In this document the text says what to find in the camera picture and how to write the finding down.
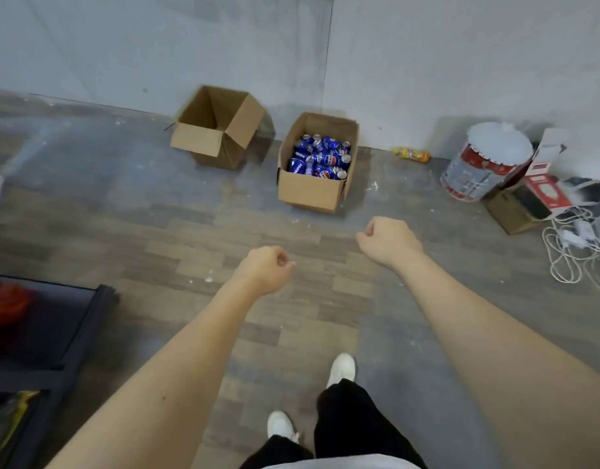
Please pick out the person's left hand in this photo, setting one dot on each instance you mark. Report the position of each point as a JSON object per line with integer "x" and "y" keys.
{"x": 260, "y": 271}

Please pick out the person's right hand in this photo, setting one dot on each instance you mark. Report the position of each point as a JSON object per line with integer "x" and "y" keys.
{"x": 390, "y": 241}

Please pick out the person's left fingers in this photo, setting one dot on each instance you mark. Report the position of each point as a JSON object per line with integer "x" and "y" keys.
{"x": 282, "y": 261}

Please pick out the person's right fingers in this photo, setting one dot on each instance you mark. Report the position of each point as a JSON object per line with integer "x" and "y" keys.
{"x": 366, "y": 233}

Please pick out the person's left forearm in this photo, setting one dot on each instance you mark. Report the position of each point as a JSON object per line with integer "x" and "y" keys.
{"x": 153, "y": 385}

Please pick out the person's right forearm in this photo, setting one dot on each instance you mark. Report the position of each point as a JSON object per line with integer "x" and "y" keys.
{"x": 515, "y": 366}

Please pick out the cardboard box with cans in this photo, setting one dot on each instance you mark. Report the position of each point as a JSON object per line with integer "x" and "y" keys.
{"x": 314, "y": 188}

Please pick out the pile of blue soda cans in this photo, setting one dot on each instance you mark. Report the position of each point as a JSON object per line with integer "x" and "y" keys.
{"x": 322, "y": 158}

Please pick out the yellow snack wrapper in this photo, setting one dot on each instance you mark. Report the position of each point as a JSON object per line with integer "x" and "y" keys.
{"x": 412, "y": 153}

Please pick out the red white paint bucket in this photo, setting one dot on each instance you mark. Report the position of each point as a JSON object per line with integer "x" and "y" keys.
{"x": 471, "y": 173}

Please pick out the person's right white shoe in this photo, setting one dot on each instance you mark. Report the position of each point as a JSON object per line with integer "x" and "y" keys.
{"x": 341, "y": 368}

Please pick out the person's white shoe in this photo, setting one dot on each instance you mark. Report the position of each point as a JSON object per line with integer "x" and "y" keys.
{"x": 341, "y": 368}
{"x": 281, "y": 425}

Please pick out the small brown cardboard box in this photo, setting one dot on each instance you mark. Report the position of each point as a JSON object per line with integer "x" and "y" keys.
{"x": 507, "y": 212}

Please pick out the empty open cardboard box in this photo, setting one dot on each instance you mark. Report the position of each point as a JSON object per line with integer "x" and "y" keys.
{"x": 215, "y": 126}

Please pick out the white plastic bag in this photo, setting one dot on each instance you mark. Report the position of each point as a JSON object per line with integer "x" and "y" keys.
{"x": 500, "y": 144}

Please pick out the person's left white shoe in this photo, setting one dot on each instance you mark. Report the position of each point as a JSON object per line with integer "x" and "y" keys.
{"x": 281, "y": 425}

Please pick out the person's black trousers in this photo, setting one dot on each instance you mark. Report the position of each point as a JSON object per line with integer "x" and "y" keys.
{"x": 348, "y": 424}

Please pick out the red white product box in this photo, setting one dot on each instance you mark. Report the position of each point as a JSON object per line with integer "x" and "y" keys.
{"x": 549, "y": 190}

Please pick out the white open carton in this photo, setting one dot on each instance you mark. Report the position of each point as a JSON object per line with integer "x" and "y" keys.
{"x": 549, "y": 153}

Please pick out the white power adapter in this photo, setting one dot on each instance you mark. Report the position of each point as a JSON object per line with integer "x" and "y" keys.
{"x": 573, "y": 237}

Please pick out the person's white shirt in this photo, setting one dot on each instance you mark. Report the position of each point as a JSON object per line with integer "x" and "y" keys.
{"x": 344, "y": 464}

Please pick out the grey white device box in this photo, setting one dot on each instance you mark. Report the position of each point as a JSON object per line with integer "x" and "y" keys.
{"x": 586, "y": 190}

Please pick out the black fabric rack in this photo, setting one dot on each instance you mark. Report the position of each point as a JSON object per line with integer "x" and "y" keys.
{"x": 31, "y": 366}

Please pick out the red cloth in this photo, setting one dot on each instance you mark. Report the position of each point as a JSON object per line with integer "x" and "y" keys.
{"x": 6, "y": 310}

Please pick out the yellow black packet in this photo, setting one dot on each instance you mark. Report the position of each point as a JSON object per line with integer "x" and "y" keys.
{"x": 9, "y": 420}

